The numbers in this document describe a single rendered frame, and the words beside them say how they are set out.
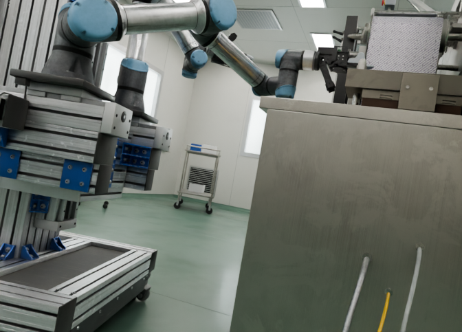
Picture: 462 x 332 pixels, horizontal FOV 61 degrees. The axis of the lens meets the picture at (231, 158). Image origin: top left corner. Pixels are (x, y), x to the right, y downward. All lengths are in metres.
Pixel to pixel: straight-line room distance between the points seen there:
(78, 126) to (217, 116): 6.60
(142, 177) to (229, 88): 6.23
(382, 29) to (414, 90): 0.37
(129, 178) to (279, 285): 0.76
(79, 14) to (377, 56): 1.01
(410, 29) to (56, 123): 1.23
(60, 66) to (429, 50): 1.21
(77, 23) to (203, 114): 6.78
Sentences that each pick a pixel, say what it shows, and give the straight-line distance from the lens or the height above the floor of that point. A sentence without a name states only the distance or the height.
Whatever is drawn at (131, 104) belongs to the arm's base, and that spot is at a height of 0.84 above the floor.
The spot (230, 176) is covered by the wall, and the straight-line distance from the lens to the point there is 7.49.
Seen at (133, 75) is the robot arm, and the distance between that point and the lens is 1.74.
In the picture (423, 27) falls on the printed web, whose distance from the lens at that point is 1.61.
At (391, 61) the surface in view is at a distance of 1.57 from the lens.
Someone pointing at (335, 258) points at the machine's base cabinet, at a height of 0.44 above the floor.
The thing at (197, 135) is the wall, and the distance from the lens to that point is 7.83.
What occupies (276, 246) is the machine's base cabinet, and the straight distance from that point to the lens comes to 1.27.
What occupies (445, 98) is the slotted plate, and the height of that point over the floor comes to 0.96.
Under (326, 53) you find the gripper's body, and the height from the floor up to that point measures 1.13.
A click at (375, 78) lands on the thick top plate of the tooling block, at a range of 1.34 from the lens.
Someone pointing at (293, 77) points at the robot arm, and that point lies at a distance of 1.56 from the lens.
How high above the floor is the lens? 0.63
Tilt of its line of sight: 2 degrees up
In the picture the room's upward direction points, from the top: 10 degrees clockwise
